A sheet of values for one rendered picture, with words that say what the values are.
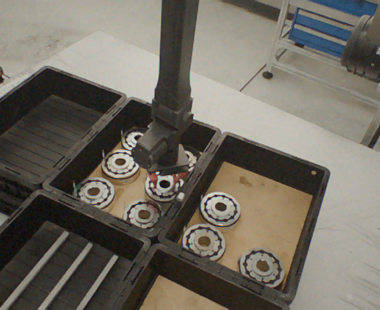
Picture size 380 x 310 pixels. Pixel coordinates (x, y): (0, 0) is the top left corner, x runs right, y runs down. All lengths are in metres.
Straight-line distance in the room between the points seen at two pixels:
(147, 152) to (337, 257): 0.65
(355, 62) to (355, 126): 1.71
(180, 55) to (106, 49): 1.15
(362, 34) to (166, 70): 0.58
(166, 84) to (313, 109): 2.16
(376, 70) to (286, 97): 1.78
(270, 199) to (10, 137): 0.76
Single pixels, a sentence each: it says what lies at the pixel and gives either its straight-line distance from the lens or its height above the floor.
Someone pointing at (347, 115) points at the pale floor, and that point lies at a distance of 2.94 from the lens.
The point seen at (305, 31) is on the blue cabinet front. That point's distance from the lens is 2.85.
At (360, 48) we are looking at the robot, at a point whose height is 1.15.
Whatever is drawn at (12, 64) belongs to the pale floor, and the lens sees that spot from 3.13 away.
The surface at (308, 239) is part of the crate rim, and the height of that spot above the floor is 0.93.
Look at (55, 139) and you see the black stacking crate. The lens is 1.24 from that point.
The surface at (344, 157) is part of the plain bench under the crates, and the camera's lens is 1.51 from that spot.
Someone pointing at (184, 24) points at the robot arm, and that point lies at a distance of 0.69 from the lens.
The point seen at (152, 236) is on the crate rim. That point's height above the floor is 0.93.
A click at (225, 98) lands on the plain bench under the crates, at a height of 0.70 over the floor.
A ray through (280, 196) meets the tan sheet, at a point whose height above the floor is 0.83.
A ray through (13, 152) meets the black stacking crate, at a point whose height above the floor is 0.83.
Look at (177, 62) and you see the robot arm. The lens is 0.74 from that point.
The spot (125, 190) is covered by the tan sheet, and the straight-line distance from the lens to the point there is 1.08.
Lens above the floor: 1.67
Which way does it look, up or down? 45 degrees down
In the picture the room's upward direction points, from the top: 6 degrees clockwise
